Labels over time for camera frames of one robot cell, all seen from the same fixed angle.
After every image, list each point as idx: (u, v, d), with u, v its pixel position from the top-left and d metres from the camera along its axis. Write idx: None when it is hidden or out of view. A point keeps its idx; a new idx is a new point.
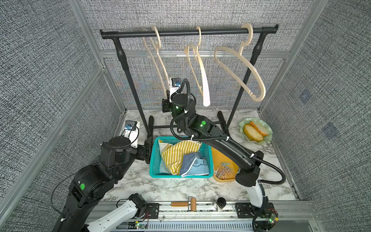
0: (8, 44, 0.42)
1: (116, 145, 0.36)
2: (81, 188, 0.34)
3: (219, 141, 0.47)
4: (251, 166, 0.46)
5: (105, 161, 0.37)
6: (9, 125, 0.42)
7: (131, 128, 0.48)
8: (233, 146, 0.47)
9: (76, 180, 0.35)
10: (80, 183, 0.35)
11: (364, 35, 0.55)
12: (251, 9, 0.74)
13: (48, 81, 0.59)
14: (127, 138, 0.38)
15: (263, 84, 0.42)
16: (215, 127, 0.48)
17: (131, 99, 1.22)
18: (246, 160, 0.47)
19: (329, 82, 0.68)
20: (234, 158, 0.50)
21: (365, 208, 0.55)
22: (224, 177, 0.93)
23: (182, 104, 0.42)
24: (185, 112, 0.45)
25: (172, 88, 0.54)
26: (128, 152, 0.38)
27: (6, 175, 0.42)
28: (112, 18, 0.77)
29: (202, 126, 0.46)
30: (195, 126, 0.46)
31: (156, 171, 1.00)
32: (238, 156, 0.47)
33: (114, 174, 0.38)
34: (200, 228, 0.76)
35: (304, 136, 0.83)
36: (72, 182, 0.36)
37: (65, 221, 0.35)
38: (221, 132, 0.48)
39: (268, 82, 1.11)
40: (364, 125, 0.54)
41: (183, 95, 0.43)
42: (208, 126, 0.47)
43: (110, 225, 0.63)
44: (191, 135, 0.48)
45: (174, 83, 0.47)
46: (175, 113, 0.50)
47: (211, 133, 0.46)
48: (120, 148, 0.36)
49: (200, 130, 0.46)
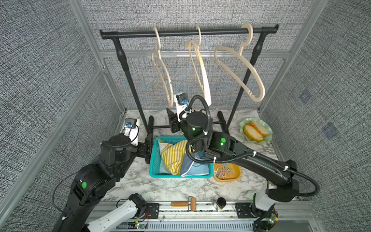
0: (7, 44, 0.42)
1: (116, 144, 0.35)
2: (84, 186, 0.35)
3: (245, 158, 0.40)
4: (288, 181, 0.40)
5: (106, 160, 0.37)
6: (9, 125, 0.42)
7: (131, 126, 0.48)
8: (262, 161, 0.41)
9: (78, 179, 0.36)
10: (82, 182, 0.35)
11: (364, 35, 0.54)
12: (251, 9, 0.74)
13: (48, 81, 0.59)
14: (127, 137, 0.38)
15: (262, 84, 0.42)
16: (236, 143, 0.42)
17: (131, 99, 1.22)
18: (280, 175, 0.41)
19: (329, 82, 0.68)
20: (265, 175, 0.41)
21: (365, 208, 0.55)
22: (224, 177, 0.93)
23: (199, 125, 0.36)
24: (204, 134, 0.39)
25: (179, 106, 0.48)
26: (128, 150, 0.38)
27: (6, 175, 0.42)
28: (112, 18, 0.77)
29: (222, 145, 0.41)
30: (215, 146, 0.41)
31: (156, 171, 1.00)
32: (270, 172, 0.41)
33: (115, 174, 0.38)
34: (200, 228, 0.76)
35: (304, 136, 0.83)
36: (73, 181, 0.36)
37: (66, 219, 0.35)
38: (245, 147, 0.42)
39: (268, 82, 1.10)
40: (364, 125, 0.54)
41: (196, 114, 0.37)
42: (229, 142, 0.42)
43: (110, 225, 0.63)
44: (213, 157, 0.42)
45: (181, 101, 0.55)
46: (192, 135, 0.43)
47: (235, 151, 0.40)
48: (121, 147, 0.36)
49: (222, 150, 0.40)
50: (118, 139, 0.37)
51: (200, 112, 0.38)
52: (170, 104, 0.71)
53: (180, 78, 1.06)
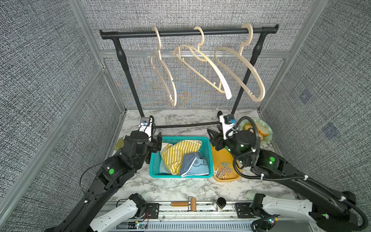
0: (7, 44, 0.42)
1: (137, 138, 0.41)
2: (111, 172, 0.40)
3: (295, 181, 0.42)
4: (344, 212, 0.39)
5: (127, 152, 0.43)
6: (9, 125, 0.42)
7: (146, 124, 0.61)
8: (314, 186, 0.41)
9: (105, 166, 0.41)
10: (110, 169, 0.41)
11: (364, 35, 0.54)
12: (251, 9, 0.74)
13: (48, 81, 0.59)
14: (145, 134, 0.43)
15: (263, 84, 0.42)
16: (285, 164, 0.44)
17: (131, 99, 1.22)
18: (335, 204, 0.39)
19: (329, 82, 0.68)
20: (317, 201, 0.43)
21: (365, 208, 0.55)
22: (224, 177, 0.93)
23: (248, 142, 0.41)
24: (252, 151, 0.43)
25: (227, 125, 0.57)
26: (146, 144, 0.44)
27: (6, 175, 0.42)
28: (112, 18, 0.77)
29: (271, 163, 0.43)
30: (263, 164, 0.44)
31: (156, 171, 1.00)
32: (322, 199, 0.41)
33: (134, 165, 0.43)
34: (200, 228, 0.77)
35: (304, 136, 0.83)
36: (101, 167, 0.41)
37: (88, 203, 0.38)
38: (294, 170, 0.43)
39: (268, 82, 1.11)
40: (364, 125, 0.54)
41: (245, 132, 0.43)
42: (278, 162, 0.44)
43: (112, 223, 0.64)
44: (260, 174, 0.45)
45: (229, 120, 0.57)
46: (238, 151, 0.49)
47: (284, 172, 0.42)
48: (140, 141, 0.41)
49: (270, 167, 0.42)
50: (136, 136, 0.42)
51: (249, 132, 0.43)
52: (173, 103, 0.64)
53: (180, 78, 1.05)
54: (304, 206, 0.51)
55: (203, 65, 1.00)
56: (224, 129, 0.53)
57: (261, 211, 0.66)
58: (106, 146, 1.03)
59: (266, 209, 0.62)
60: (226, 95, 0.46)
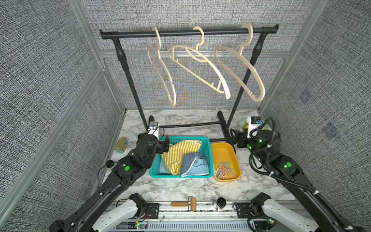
0: (8, 44, 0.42)
1: (148, 139, 0.47)
2: (126, 168, 0.46)
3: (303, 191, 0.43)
4: None
5: (139, 152, 0.48)
6: (9, 125, 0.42)
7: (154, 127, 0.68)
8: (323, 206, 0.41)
9: (121, 164, 0.47)
10: (125, 166, 0.46)
11: (364, 35, 0.54)
12: (251, 9, 0.74)
13: (48, 81, 0.59)
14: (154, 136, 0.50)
15: (262, 84, 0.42)
16: (301, 175, 0.45)
17: (131, 99, 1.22)
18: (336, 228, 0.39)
19: (329, 82, 0.68)
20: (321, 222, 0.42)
21: (365, 208, 0.55)
22: (224, 177, 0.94)
23: (266, 139, 0.47)
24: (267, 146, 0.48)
25: (252, 124, 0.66)
26: (156, 145, 0.49)
27: (6, 175, 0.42)
28: (112, 18, 0.77)
29: (285, 166, 0.46)
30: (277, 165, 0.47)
31: (156, 171, 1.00)
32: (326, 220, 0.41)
33: (146, 165, 0.49)
34: (200, 228, 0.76)
35: (304, 136, 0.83)
36: (116, 165, 0.47)
37: (103, 195, 0.42)
38: (308, 183, 0.44)
39: (268, 82, 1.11)
40: (364, 125, 0.54)
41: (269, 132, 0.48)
42: (294, 169, 0.45)
43: (112, 223, 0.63)
44: (270, 171, 0.49)
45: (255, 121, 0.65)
46: (258, 146, 0.54)
47: (294, 179, 0.44)
48: (151, 143, 0.47)
49: (283, 170, 0.45)
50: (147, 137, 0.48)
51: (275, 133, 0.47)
52: (173, 103, 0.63)
53: (180, 78, 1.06)
54: (307, 224, 0.49)
55: (203, 65, 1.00)
56: (249, 128, 0.59)
57: (260, 209, 0.67)
58: (106, 146, 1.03)
59: (265, 209, 0.62)
60: (225, 94, 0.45)
